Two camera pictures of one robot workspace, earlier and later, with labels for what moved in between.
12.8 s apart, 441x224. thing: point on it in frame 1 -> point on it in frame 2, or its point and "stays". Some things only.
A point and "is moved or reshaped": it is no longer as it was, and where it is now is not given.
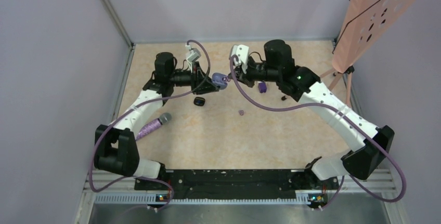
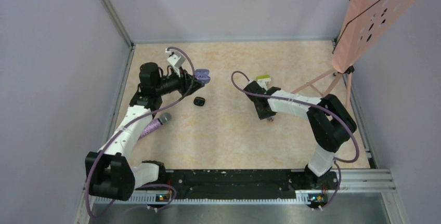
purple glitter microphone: (165, 118) stays
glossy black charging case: (199, 101) stays
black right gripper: (243, 78) -> (264, 115)
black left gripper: (202, 83) -> (187, 84)
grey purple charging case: (217, 78) is moved or reshaped
